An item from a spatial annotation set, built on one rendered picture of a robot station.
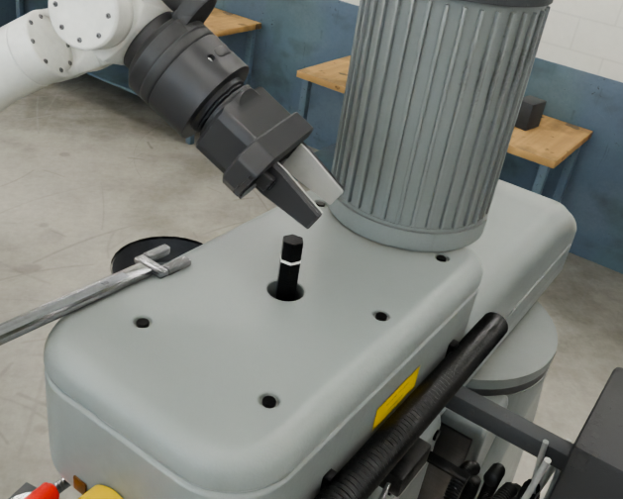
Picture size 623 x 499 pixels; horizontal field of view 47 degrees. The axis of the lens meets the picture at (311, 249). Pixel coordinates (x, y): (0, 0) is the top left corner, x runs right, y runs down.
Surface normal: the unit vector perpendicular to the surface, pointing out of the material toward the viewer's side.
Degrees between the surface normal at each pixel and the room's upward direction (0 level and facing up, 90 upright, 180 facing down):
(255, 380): 0
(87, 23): 80
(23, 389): 0
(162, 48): 60
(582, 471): 90
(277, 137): 30
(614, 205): 90
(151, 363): 0
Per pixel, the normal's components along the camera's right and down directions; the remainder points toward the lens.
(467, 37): 0.02, 0.51
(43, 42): 0.90, -0.29
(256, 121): 0.58, -0.59
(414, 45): -0.45, 0.40
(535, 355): 0.14, -0.85
